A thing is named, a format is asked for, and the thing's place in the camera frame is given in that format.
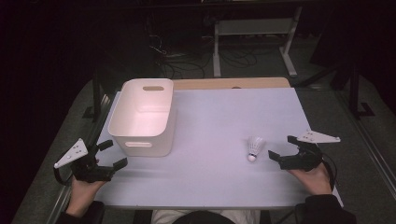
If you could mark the white feather shuttlecock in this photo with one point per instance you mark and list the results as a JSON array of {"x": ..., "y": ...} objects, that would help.
[{"x": 255, "y": 146}]

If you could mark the white plastic storage bin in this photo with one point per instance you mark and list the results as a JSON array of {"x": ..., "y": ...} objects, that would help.
[{"x": 141, "y": 115}]

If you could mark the person's left hand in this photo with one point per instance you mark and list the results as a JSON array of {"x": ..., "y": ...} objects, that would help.
[{"x": 81, "y": 196}]

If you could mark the white metal stand frame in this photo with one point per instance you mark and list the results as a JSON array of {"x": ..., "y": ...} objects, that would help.
[{"x": 253, "y": 26}]

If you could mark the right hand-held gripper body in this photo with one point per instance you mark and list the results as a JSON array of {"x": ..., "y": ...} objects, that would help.
[{"x": 306, "y": 158}]

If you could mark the black metal stand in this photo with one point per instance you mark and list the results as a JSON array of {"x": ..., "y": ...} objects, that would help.
[
  {"x": 354, "y": 93},
  {"x": 97, "y": 99}
]

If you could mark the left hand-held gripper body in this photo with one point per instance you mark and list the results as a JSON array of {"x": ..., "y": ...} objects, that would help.
[{"x": 88, "y": 169}]

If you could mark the person's right hand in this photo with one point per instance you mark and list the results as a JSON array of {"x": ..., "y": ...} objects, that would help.
[{"x": 316, "y": 180}]

